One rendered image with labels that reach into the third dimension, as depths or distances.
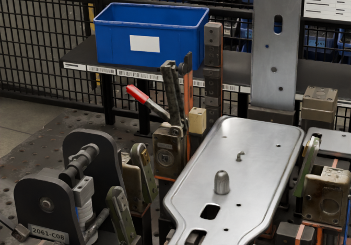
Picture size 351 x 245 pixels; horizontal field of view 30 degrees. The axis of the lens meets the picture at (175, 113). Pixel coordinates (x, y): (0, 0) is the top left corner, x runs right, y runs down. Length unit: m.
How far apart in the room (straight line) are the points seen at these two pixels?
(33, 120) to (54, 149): 1.72
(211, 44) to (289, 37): 0.21
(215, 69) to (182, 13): 0.29
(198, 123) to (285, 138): 0.21
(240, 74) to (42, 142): 0.74
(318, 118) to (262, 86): 0.16
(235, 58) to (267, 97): 0.27
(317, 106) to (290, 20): 0.22
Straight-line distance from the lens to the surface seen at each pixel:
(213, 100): 1.77
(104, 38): 1.89
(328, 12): 1.87
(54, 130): 2.27
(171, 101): 1.44
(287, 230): 1.30
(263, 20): 1.61
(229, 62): 1.89
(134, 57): 1.88
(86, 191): 1.14
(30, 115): 3.94
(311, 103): 1.64
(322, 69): 1.87
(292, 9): 1.59
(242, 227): 1.28
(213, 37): 1.69
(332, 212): 1.40
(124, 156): 1.37
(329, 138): 1.59
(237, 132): 1.59
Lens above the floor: 1.78
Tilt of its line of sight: 28 degrees down
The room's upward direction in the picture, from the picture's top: 2 degrees counter-clockwise
